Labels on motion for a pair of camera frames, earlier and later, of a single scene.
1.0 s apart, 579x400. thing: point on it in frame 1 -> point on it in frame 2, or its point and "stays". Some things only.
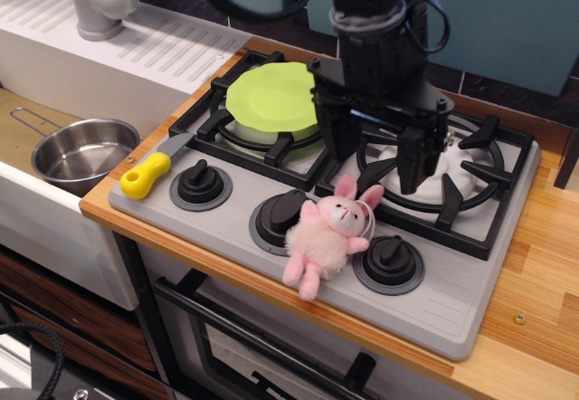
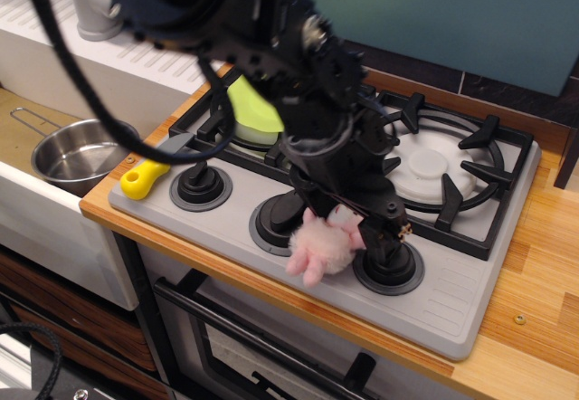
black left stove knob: (201, 188) stays
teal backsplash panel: (514, 26) stays
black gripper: (383, 77) -> (345, 163)
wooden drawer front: (97, 332) stays
